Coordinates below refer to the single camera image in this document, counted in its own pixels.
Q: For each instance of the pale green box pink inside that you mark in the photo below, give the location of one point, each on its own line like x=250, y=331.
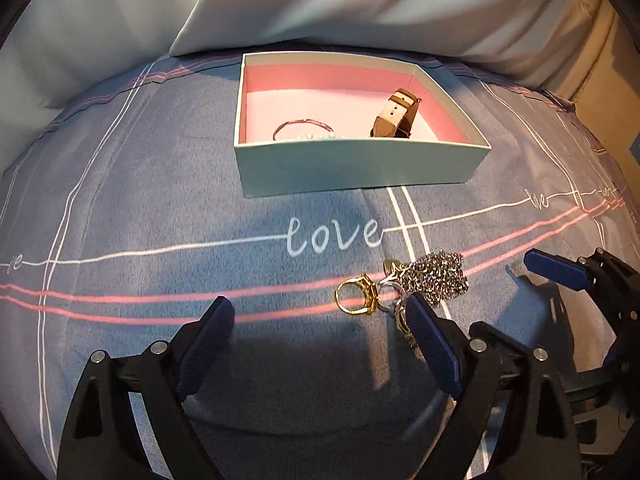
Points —
x=350, y=165

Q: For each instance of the beige cloth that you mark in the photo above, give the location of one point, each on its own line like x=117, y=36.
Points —
x=607, y=60

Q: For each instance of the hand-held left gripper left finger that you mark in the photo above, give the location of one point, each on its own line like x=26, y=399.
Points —
x=210, y=332

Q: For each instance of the blue striped bed sheet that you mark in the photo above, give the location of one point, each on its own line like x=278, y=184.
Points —
x=175, y=200

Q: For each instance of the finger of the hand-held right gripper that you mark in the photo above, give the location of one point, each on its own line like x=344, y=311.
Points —
x=557, y=269

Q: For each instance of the large white pillow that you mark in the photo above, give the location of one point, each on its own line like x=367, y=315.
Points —
x=350, y=5

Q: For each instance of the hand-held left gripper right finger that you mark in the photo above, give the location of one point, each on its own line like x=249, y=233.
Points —
x=435, y=345

